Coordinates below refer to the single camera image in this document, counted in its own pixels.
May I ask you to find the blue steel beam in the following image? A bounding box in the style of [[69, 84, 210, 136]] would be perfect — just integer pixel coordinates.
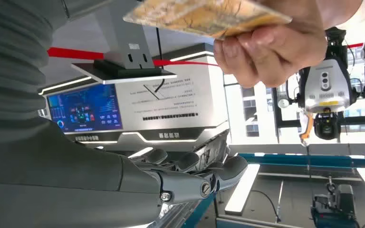
[[181, 192, 217, 228], [237, 153, 365, 171]]

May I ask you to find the blue display screen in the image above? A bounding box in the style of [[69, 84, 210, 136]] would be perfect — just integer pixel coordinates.
[[46, 84, 124, 134]]

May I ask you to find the black stanchion post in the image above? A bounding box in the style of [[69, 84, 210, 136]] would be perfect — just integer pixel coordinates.
[[155, 28, 166, 62]]

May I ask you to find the black ceiling cable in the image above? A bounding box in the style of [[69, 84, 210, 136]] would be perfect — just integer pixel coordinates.
[[251, 190, 281, 223]]

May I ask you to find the white humanoid robot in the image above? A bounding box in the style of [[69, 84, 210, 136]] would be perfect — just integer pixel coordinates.
[[277, 27, 365, 147]]

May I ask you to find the blue black hoist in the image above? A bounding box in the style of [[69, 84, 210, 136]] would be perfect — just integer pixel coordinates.
[[310, 176, 359, 228]]

